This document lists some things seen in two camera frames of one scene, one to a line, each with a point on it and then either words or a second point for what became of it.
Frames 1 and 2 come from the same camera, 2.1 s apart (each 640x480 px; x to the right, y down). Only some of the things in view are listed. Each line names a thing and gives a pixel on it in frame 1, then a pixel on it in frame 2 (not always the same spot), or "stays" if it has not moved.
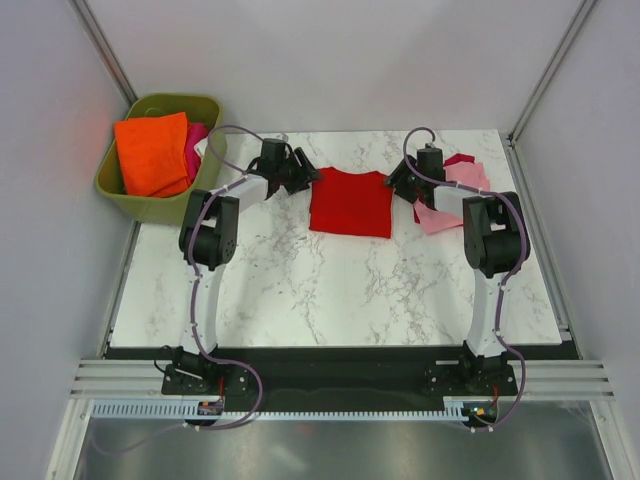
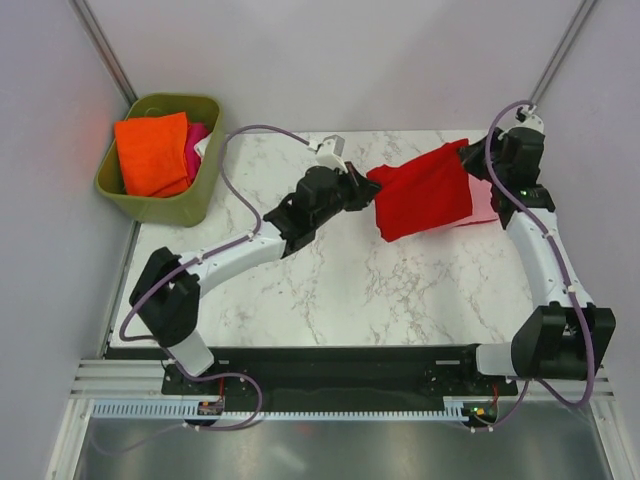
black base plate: [337, 379] stays
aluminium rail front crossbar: [142, 378] stays
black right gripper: [402, 191] -> [470, 157]
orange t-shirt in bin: [154, 154] stays
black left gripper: [306, 174] -> [360, 199]
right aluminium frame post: [550, 70] stays
